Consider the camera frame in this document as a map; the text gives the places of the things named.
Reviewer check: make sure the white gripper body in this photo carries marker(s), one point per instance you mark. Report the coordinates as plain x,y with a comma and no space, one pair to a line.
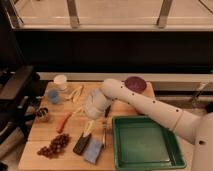
96,104

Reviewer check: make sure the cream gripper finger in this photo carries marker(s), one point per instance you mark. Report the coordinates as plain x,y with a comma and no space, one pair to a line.
77,112
88,128

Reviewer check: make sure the dark red grape bunch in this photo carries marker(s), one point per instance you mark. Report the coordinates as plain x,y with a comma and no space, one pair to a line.
55,147

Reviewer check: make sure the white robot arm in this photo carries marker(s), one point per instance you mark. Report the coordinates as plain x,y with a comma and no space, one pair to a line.
197,130

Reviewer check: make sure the blue plastic cup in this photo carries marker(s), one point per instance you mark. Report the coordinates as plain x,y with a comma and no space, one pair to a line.
53,96

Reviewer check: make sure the white paper cup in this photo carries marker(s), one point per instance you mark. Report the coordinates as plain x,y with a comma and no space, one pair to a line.
61,82

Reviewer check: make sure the peeled banana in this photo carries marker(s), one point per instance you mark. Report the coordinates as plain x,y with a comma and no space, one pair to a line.
75,94

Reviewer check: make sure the black rectangular block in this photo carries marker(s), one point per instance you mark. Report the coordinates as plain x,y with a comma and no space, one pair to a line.
81,144

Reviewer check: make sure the blue sponge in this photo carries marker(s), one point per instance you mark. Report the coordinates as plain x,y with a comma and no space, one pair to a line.
93,151

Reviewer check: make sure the wooden cutting board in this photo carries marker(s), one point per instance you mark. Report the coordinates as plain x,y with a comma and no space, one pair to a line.
43,132

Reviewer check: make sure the purple bowl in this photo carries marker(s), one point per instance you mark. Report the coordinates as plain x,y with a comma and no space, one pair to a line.
135,84

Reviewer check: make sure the green plastic tray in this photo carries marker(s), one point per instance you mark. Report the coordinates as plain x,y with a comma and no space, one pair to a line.
140,144

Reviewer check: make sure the black stand left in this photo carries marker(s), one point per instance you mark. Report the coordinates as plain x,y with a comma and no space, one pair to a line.
17,90

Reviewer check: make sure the black handled fork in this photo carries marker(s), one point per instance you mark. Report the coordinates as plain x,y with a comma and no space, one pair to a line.
104,124

